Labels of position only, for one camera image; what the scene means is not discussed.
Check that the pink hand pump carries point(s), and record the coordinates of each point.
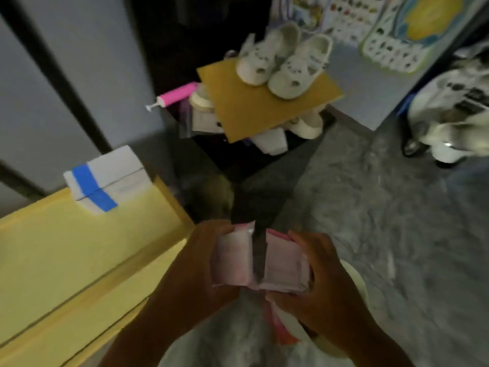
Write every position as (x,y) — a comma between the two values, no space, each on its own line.
(177,93)

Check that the small white paper carton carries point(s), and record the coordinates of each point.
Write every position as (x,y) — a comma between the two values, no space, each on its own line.
(206,122)

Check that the person's right forearm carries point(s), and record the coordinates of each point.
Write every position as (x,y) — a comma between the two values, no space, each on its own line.
(370,347)

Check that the person's left forearm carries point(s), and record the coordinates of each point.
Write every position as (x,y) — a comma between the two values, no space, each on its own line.
(145,340)

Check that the small white blue-taped carton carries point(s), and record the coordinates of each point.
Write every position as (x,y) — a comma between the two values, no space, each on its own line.
(114,175)

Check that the blue picture chart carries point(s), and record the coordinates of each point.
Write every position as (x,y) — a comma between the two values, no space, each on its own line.
(355,15)

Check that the green-edged picture chart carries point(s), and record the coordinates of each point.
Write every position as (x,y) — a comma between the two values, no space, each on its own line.
(420,22)

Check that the white ride-on toy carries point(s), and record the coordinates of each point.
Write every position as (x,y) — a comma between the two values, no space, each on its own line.
(447,110)

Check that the black cabinet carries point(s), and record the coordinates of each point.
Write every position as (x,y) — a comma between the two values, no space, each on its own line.
(172,34)

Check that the pink tissue packet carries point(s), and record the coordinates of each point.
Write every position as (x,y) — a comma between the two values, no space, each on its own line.
(233,259)
(286,263)

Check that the cream shoe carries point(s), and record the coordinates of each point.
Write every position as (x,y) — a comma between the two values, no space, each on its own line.
(305,126)

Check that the cream tape roll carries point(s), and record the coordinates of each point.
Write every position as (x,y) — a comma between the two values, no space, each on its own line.
(201,99)

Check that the brown cardboard sheet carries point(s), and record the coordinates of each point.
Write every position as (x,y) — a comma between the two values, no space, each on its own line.
(259,110)

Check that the plain white shoe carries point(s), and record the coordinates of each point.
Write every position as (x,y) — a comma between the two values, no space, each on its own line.
(269,143)

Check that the purple picture chart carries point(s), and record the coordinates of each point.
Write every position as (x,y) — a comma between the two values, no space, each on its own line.
(302,9)

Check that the person's left hand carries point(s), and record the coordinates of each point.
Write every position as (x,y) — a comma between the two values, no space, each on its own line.
(191,279)

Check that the person's right hand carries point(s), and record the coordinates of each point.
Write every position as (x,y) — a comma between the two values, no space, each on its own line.
(332,294)

